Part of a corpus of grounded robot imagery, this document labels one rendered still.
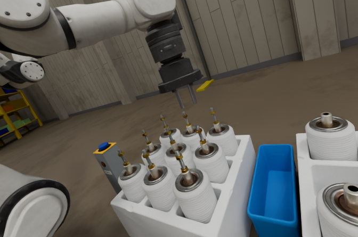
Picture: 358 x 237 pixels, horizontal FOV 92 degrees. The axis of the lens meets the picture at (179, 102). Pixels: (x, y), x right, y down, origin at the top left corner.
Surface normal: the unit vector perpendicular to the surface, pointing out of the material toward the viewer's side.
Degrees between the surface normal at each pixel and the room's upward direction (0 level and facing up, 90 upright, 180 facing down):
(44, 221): 90
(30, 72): 90
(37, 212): 90
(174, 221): 0
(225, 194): 0
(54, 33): 123
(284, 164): 88
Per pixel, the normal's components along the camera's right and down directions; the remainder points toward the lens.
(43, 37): 0.73, 0.52
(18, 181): 0.81, -0.16
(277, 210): -0.36, -0.90
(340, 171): -0.49, 0.41
